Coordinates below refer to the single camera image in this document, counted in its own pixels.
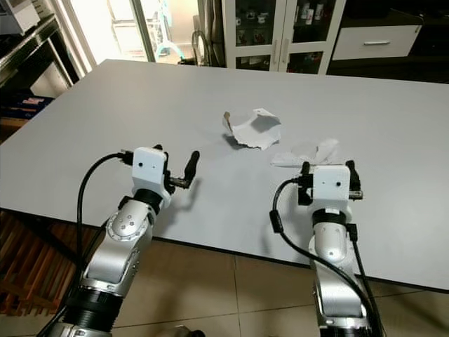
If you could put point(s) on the white tissue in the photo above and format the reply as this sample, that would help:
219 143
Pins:
326 149

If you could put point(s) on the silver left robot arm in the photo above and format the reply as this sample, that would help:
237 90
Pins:
130 232

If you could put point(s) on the torn crumpled white paper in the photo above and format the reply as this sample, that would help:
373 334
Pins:
259 133

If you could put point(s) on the round silver mirror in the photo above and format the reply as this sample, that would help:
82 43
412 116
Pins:
200 49

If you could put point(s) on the blue box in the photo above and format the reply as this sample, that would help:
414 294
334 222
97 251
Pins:
28 105

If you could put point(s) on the white drawer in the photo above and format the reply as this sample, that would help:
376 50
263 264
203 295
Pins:
375 42

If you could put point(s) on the white glass door cabinet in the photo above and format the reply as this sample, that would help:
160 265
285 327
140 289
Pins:
280 35

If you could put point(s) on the black metal table leg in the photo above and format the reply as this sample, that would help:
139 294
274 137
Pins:
52 244

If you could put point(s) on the brown wooden slatted rack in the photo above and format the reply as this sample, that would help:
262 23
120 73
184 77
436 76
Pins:
35 270

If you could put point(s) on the metal shelf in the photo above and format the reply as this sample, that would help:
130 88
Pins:
28 49

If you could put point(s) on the grey box appliance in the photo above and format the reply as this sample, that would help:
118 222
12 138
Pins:
17 15

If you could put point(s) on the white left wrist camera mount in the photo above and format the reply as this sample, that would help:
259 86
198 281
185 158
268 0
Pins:
151 168

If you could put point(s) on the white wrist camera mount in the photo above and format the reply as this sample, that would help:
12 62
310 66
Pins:
151 168
331 184

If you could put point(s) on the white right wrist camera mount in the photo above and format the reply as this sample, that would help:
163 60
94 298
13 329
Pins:
331 184

